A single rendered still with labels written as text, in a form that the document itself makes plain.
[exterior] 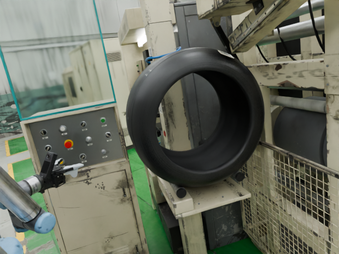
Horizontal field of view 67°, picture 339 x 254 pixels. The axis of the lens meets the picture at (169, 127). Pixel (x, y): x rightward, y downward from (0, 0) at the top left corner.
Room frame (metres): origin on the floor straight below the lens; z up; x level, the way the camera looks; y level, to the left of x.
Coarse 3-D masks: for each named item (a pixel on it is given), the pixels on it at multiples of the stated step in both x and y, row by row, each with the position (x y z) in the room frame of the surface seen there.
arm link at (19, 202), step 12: (0, 168) 0.80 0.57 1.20; (0, 180) 0.78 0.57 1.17; (12, 180) 0.82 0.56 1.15; (0, 192) 0.78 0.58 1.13; (12, 192) 0.80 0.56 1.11; (24, 192) 0.84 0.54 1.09; (12, 204) 0.80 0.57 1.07; (24, 204) 0.82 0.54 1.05; (36, 204) 0.86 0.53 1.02; (24, 216) 0.82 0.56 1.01; (36, 216) 0.84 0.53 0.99; (48, 216) 0.86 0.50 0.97; (36, 228) 0.83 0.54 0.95; (48, 228) 0.85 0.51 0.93
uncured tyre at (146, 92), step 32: (160, 64) 1.00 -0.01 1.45; (192, 64) 0.98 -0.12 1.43; (224, 64) 1.01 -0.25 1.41; (160, 96) 0.95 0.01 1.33; (224, 96) 1.31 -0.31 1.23; (256, 96) 1.04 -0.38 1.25; (128, 128) 1.07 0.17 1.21; (224, 128) 1.31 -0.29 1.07; (256, 128) 1.03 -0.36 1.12; (160, 160) 0.94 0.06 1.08; (192, 160) 1.26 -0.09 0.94; (224, 160) 1.17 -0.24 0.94
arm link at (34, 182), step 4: (32, 176) 1.02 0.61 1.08; (28, 180) 0.99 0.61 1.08; (32, 180) 1.00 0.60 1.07; (36, 180) 1.01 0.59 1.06; (32, 184) 0.98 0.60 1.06; (36, 184) 1.00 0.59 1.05; (40, 184) 1.01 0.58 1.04; (32, 188) 0.98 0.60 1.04; (36, 188) 0.98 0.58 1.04; (40, 188) 1.01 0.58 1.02; (32, 192) 0.98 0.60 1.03; (36, 192) 1.00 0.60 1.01
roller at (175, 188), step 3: (171, 183) 1.08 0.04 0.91; (174, 186) 1.04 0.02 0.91; (177, 186) 1.02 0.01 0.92; (180, 186) 1.01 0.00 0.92; (174, 189) 1.03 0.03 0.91; (177, 189) 1.00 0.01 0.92; (180, 189) 0.99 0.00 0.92; (183, 189) 0.99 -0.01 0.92; (177, 192) 0.99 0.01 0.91; (180, 192) 0.99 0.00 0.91; (183, 192) 0.99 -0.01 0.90; (186, 192) 1.00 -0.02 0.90; (177, 195) 0.99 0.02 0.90; (180, 195) 0.99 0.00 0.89; (183, 195) 0.99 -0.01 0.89
